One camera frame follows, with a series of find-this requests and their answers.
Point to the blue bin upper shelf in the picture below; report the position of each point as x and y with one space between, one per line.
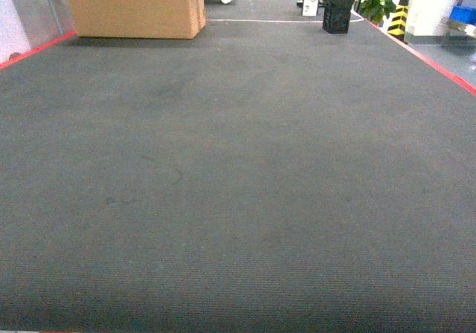
463 14

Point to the steel shelf rack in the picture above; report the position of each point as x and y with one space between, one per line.
453 27

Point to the large cardboard box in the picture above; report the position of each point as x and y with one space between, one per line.
143 19

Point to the white picture card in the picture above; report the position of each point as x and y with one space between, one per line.
310 8

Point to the black plastic box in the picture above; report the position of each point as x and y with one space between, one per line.
337 16

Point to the yellow black traffic cone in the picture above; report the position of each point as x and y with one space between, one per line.
398 23

